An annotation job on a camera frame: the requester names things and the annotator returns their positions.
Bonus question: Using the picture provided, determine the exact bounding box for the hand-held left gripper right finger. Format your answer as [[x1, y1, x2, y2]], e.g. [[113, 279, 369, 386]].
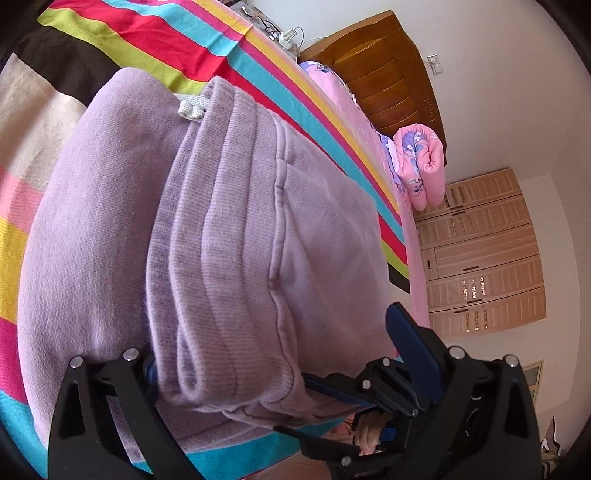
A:
[[385, 302, 542, 480]]

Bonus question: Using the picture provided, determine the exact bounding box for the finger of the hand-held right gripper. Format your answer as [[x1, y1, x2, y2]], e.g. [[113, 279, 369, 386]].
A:
[[302, 357, 437, 418], [274, 422, 411, 474]]

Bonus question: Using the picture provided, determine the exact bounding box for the wooden nightstand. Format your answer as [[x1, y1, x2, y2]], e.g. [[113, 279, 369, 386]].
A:
[[300, 10, 448, 168]]

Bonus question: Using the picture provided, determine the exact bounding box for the white charger with cables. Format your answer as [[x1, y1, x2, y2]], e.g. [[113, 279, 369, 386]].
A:
[[265, 25, 305, 51]]

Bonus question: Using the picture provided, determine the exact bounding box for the lilac knit sweater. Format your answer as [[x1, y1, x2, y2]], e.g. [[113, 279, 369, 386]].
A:
[[17, 67, 402, 467]]

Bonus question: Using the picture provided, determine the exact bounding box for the pink bed sheet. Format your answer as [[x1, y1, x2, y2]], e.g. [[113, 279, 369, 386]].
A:
[[299, 60, 430, 326]]

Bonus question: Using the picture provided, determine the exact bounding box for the light wooden wardrobe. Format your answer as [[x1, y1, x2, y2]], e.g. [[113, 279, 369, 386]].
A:
[[414, 167, 548, 337]]

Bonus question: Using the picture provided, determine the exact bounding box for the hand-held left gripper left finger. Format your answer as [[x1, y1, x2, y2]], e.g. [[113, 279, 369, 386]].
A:
[[48, 348, 195, 480]]

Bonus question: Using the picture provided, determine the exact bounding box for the folded pink floral quilt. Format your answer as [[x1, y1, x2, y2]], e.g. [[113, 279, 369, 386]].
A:
[[392, 124, 448, 212]]

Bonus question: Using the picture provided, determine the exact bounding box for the colourful striped blanket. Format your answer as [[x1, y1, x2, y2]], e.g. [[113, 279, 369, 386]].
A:
[[0, 0, 411, 480]]

